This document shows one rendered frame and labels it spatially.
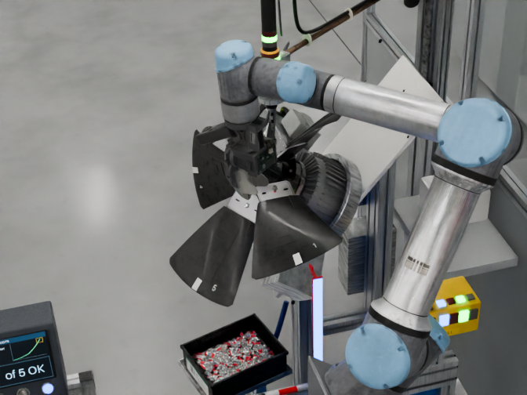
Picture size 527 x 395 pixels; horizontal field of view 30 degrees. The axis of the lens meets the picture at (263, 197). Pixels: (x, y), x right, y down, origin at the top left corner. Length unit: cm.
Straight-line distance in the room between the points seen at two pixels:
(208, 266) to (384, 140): 56
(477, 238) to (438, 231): 114
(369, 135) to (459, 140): 96
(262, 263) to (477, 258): 73
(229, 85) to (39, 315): 62
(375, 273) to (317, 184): 45
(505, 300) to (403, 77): 80
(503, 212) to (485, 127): 126
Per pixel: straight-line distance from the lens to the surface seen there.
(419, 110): 184
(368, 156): 255
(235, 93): 187
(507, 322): 302
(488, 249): 278
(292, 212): 234
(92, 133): 501
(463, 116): 165
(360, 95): 188
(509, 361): 308
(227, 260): 249
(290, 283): 244
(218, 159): 263
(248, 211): 249
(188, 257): 254
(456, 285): 232
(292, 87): 180
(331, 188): 249
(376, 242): 274
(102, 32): 603
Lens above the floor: 258
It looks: 36 degrees down
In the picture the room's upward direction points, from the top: 3 degrees counter-clockwise
